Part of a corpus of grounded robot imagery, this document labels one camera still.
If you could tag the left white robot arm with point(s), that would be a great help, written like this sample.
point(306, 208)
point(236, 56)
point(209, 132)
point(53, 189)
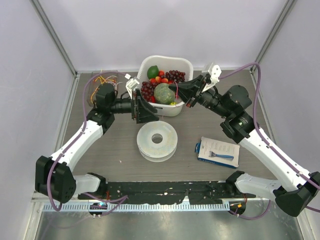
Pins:
point(54, 174)

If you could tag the red apple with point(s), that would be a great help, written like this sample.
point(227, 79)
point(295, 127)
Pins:
point(178, 93)

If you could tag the white perforated cable spool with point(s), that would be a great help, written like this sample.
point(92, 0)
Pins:
point(157, 141)

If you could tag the white plastic fruit basket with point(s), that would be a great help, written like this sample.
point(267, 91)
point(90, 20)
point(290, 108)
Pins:
point(166, 63)

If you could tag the aluminium frame post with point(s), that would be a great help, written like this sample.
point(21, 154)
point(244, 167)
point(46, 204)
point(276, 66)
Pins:
point(279, 22)
point(53, 35)

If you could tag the left aluminium frame post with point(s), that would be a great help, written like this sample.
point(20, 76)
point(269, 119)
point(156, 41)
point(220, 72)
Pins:
point(53, 35)

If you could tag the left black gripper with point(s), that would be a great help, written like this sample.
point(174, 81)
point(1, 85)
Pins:
point(141, 110)

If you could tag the dark red grape bunch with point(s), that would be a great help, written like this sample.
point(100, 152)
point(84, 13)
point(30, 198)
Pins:
point(175, 76)

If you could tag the green netted melon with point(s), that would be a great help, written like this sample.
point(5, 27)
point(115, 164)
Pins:
point(163, 95)

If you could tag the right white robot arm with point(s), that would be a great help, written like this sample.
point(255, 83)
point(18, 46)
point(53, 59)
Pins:
point(294, 186)

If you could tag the clear plastic cable box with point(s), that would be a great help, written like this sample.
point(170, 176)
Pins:
point(94, 85)

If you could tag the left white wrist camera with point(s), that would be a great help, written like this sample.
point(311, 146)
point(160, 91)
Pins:
point(131, 84)

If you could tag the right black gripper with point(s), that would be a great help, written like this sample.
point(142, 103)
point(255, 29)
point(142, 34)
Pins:
point(192, 89)

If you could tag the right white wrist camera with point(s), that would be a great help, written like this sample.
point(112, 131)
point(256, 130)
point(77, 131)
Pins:
point(211, 72)

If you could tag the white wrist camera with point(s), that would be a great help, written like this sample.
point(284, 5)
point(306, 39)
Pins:
point(211, 72)
point(131, 84)

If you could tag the blue razor package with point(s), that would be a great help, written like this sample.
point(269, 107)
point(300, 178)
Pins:
point(218, 152)

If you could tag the right aluminium frame post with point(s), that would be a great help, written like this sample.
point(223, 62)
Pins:
point(279, 22)

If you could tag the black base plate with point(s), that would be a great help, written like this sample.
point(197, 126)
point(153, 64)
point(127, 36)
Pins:
point(172, 192)

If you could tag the white slotted cable duct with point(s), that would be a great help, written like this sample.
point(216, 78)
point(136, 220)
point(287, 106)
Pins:
point(185, 206)

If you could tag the green lime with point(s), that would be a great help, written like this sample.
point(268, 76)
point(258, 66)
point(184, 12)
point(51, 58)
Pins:
point(153, 72)

